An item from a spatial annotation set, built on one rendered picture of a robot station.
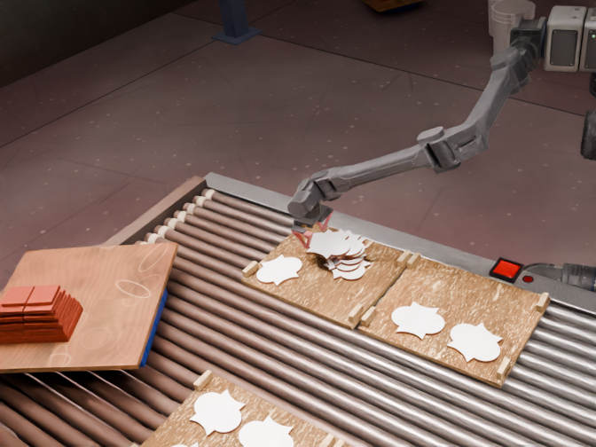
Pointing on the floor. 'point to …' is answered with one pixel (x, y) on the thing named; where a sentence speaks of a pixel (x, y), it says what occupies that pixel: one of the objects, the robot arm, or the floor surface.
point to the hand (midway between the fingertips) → (314, 237)
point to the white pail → (501, 40)
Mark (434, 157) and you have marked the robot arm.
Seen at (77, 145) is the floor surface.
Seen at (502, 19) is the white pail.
